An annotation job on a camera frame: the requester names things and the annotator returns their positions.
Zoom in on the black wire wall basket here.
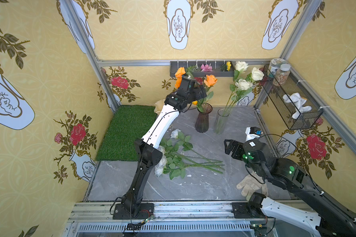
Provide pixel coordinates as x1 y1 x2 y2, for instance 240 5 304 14
260 65 323 130

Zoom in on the beige work glove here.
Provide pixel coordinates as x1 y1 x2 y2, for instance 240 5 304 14
236 174 269 201

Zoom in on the orange marigold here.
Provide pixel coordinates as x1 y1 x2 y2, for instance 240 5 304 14
175 78 182 89

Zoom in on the white rose stem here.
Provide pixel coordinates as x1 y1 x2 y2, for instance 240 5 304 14
218 61 265 132

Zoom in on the grey wall planter tray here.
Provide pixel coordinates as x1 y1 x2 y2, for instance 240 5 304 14
170 60 235 77

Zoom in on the cream ruffled vase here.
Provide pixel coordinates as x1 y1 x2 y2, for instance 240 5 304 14
154 99 165 115

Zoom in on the pink flower in tray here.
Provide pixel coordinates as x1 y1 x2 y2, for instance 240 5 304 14
200 64 213 72

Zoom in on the green artificial grass mat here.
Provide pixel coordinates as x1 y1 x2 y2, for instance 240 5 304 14
96 105 157 162

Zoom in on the glass jar with white lid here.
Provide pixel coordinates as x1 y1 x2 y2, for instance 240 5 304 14
268 58 286 78

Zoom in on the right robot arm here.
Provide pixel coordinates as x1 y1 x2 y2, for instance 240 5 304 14
224 138 356 237

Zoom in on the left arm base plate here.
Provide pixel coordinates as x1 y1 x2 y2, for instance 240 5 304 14
113 202 154 220

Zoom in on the orange rose stem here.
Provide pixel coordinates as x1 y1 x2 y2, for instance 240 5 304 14
204 75 218 103

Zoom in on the white cloth in basket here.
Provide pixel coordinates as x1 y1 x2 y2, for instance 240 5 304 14
282 93 312 119

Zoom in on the bottle with colourful beads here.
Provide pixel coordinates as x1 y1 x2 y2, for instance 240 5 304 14
273 64 291 86

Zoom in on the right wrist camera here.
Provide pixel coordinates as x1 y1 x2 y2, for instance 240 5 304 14
245 126 263 141

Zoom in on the orange rose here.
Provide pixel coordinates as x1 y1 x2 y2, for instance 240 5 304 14
175 67 186 79

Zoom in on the purple glass vase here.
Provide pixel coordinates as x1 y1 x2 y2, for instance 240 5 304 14
195 103 213 133

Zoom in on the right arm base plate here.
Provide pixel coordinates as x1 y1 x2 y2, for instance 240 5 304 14
231 202 269 219

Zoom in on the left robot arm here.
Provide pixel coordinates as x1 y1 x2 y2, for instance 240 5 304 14
113 76 207 220

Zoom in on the yellow flower in tray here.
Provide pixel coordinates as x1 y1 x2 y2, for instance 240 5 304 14
226 61 231 71

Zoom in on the clear glass vase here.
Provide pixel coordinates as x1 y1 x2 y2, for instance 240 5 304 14
214 108 230 134

